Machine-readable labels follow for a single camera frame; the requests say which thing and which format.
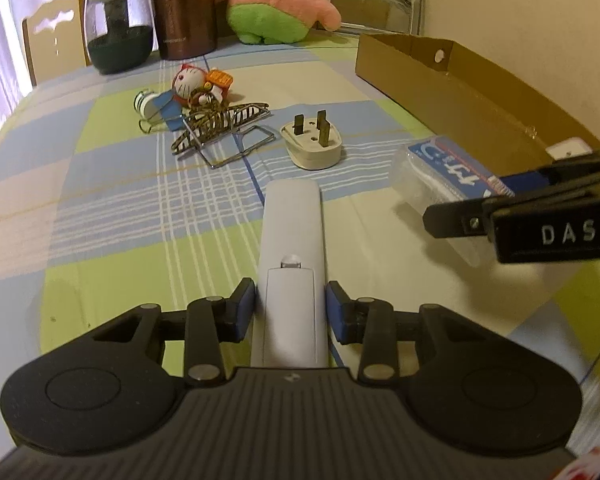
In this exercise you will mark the white plug adapter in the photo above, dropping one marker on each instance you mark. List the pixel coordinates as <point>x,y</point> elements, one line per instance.
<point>312,152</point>

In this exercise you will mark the clear box with blue label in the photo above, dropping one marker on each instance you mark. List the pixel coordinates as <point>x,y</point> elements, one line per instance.
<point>430,180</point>

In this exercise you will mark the cardboard box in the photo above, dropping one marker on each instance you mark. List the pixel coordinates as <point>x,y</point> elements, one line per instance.
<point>455,95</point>

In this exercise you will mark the red cat figurine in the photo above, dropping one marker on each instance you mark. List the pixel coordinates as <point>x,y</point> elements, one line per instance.
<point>192,82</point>

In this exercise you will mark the blue binder clip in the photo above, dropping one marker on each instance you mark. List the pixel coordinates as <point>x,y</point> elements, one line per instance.
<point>167,107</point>

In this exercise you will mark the small white green bottle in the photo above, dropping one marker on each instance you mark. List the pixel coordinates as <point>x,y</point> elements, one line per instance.
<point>142,102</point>

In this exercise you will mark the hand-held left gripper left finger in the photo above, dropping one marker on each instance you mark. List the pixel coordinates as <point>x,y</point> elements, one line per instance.
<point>245,310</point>

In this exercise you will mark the brown thermos flask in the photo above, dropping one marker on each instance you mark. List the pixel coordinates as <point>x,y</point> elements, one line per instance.
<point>182,10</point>

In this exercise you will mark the wooden chair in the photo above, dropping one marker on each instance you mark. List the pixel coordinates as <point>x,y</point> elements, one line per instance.
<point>50,35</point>

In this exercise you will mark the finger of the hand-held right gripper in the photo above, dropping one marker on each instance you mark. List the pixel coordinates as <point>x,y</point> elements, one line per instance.
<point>580,165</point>
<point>450,217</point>

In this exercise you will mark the red white printed packet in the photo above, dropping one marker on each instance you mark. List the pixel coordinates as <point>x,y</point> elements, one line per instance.
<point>580,465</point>

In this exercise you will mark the pink starfish plush toy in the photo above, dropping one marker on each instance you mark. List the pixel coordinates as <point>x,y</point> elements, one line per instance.
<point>280,5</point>

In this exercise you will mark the checked tablecloth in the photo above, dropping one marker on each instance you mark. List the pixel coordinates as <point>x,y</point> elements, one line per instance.
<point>105,185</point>

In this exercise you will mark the purple curtain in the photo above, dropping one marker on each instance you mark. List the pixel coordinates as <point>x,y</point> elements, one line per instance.
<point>0,20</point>

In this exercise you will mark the small white box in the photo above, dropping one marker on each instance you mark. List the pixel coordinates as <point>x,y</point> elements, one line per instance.
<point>570,149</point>

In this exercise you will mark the glass picture frame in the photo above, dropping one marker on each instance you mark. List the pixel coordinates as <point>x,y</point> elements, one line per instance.
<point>375,0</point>

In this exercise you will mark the glass jar dark contents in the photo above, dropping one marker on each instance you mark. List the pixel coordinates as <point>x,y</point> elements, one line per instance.
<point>115,30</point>

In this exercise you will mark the white remote control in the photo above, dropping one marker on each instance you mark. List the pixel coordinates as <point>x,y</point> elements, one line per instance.
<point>290,230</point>

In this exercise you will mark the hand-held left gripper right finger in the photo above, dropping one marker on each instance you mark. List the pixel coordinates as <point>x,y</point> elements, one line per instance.
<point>336,310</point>

